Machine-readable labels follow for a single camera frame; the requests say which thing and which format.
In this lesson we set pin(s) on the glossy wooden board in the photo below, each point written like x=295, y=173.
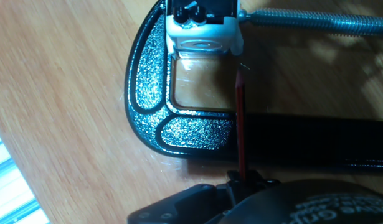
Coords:
x=54, y=77

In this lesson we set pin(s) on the black C-clamp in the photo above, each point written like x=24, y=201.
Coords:
x=147, y=77

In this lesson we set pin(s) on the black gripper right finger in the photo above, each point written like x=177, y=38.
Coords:
x=256, y=184

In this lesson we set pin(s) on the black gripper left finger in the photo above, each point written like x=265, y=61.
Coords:
x=188, y=203

